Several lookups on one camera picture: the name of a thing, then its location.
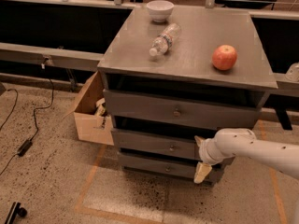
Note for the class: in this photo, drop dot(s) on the grey drawer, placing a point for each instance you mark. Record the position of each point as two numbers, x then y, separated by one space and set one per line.
162 167
156 146
178 111

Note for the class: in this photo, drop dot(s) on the black caster wheel base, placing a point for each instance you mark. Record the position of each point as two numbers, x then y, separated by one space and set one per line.
15 210

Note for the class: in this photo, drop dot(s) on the grey bottom drawer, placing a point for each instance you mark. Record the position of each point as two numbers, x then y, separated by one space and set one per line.
162 167

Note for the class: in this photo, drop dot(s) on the clear plastic water bottle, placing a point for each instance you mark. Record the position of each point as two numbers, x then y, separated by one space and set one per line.
165 40

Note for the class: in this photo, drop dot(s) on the grey wooden drawer cabinet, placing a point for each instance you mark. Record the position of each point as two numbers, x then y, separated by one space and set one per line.
186 70

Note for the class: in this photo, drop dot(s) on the grey metal railing beam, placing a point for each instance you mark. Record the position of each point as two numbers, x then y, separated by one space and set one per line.
63 58

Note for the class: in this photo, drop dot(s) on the open cardboard box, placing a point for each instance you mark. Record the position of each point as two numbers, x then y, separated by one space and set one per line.
90 126

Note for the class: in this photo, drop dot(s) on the grey top drawer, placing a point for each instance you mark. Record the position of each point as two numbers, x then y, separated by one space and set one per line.
178 111

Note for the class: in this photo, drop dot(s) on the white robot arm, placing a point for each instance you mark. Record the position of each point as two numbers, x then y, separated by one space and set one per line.
239 142

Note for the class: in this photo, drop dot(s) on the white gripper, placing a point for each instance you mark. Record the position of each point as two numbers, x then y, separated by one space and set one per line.
205 151

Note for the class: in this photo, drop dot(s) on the red apple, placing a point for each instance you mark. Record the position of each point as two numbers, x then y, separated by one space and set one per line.
224 57

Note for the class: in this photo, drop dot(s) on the white ceramic bowl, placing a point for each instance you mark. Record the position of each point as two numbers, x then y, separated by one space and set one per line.
160 10

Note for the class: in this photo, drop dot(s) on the black power adapter with cable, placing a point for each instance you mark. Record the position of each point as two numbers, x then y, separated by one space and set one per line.
28 142

